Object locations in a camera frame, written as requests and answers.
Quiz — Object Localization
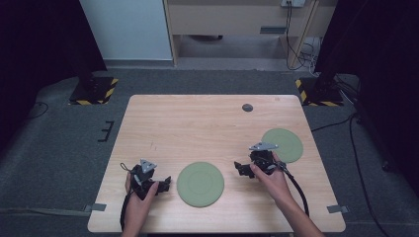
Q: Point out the grey power socket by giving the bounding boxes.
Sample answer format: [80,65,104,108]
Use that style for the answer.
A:
[280,0,306,9]

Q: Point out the person's right hand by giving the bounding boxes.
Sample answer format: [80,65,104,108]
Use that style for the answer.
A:
[249,151,294,206]

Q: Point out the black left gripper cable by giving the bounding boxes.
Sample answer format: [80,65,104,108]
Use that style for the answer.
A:
[119,161,133,232]

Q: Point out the thin black floor cable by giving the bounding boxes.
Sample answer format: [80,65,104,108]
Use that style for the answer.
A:
[27,101,50,120]

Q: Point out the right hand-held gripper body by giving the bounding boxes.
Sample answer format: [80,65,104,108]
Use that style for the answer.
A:
[248,141,280,176]

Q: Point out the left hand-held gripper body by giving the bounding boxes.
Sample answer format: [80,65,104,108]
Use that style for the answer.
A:
[129,158,160,201]

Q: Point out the grey tape piece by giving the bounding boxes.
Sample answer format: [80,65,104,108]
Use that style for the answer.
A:
[83,202,108,213]
[326,203,350,214]

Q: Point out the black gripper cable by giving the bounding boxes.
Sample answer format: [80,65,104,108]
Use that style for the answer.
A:
[119,161,133,232]
[278,162,310,218]

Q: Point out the person's left hand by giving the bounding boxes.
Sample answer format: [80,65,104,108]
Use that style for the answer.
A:
[124,171,161,223]

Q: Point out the black hanging cables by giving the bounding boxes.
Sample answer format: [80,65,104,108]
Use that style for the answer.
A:
[284,2,319,72]

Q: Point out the green round plate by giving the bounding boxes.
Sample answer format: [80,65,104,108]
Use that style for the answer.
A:
[261,127,304,164]
[176,161,225,208]

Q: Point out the dark curtain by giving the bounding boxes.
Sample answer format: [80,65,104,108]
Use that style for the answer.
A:
[313,0,419,198]
[0,0,109,156]

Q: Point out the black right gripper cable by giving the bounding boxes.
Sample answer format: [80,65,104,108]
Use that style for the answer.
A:
[278,162,310,218]

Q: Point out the black striped stand base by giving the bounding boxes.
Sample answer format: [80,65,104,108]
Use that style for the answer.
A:
[68,76,120,107]
[294,77,345,108]

